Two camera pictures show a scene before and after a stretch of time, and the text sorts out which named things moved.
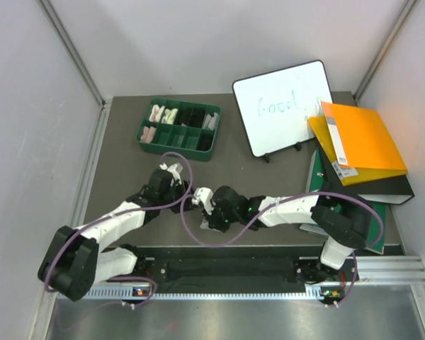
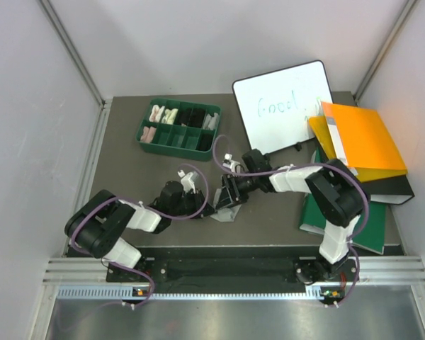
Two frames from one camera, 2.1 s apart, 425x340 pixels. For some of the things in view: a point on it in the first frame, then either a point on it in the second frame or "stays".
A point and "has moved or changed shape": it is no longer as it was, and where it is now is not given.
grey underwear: [205, 224] has moved or changed shape
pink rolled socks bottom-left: [148, 134] stays
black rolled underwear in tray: [190, 116] stays
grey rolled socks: [211, 122] stays
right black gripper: [214, 222] → [230, 197]
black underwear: [205, 142] stays
